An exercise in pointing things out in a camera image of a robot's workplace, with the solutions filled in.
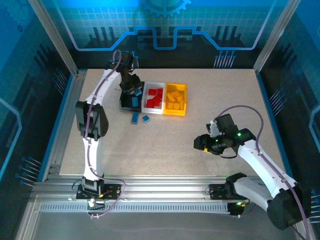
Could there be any grey base panel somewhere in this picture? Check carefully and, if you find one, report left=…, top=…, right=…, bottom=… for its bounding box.
left=31, top=212, right=300, bottom=240

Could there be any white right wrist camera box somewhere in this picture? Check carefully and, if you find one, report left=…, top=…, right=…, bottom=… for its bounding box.
left=206, top=120, right=220, bottom=138

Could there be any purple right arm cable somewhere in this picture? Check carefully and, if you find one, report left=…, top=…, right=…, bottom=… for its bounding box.
left=215, top=104, right=308, bottom=240

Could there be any yellow plastic bin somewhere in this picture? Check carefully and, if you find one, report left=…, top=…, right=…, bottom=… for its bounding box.
left=162, top=82, right=188, bottom=116

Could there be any aluminium side frame rail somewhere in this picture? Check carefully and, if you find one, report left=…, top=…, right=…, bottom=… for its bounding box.
left=41, top=70, right=88, bottom=183

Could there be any black plastic bin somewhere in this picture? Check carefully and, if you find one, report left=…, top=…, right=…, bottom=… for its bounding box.
left=119, top=81, right=146, bottom=113

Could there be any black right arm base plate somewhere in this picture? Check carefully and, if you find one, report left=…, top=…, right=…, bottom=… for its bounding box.
left=208, top=183, right=237, bottom=201

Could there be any black round controller box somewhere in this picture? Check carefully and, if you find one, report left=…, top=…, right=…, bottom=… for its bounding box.
left=227, top=201, right=245, bottom=218

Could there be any white plastic bin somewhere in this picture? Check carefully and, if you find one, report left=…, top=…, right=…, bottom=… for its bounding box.
left=141, top=81, right=166, bottom=115

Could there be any aluminium corner post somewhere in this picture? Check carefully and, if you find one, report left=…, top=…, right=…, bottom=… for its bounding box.
left=27, top=0, right=80, bottom=76
left=252, top=0, right=302, bottom=75

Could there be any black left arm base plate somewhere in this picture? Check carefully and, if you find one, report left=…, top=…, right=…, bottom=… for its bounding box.
left=75, top=184, right=122, bottom=200

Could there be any blue side edge strip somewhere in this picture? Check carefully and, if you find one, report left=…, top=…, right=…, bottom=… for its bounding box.
left=255, top=71, right=296, bottom=182

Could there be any slotted grey cable duct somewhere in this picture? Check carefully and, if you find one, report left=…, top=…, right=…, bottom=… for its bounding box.
left=39, top=202, right=232, bottom=215

